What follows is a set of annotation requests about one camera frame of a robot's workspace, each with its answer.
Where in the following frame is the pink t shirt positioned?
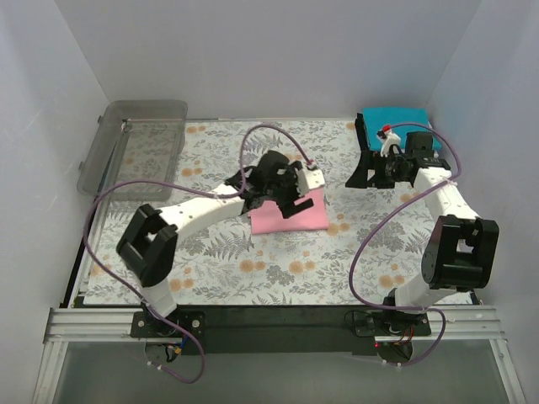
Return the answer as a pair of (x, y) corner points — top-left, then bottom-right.
(248, 189), (329, 235)

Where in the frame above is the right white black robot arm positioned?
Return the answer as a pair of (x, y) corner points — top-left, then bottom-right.
(345, 125), (499, 335)

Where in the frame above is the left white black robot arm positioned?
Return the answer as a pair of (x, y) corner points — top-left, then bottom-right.
(116, 151), (325, 337)

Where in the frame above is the floral table mat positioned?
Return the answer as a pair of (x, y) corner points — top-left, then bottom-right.
(83, 119), (468, 307)

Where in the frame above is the teal folded t shirt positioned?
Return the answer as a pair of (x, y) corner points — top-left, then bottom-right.
(361, 107), (430, 152)

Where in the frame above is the clear plastic bin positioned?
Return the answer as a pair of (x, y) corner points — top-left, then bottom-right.
(77, 99), (188, 201)

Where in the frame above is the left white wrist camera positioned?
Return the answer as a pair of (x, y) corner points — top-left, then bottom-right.
(296, 162), (326, 197)

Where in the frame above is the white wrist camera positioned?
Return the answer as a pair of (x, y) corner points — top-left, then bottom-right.
(376, 125), (401, 157)
(296, 162), (326, 197)

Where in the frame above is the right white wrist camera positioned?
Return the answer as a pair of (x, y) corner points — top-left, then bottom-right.
(376, 125), (401, 157)

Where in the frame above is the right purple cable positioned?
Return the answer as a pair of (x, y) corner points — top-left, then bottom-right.
(350, 122), (463, 369)

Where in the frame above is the purple cable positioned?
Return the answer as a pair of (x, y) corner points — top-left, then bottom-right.
(350, 122), (463, 369)
(83, 124), (315, 385)

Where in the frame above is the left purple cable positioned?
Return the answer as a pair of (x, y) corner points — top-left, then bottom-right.
(83, 124), (315, 385)

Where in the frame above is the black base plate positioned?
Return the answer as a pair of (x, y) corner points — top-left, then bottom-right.
(130, 306), (431, 355)

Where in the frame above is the aluminium frame rail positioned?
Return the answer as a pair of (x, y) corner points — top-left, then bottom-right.
(33, 306), (526, 403)

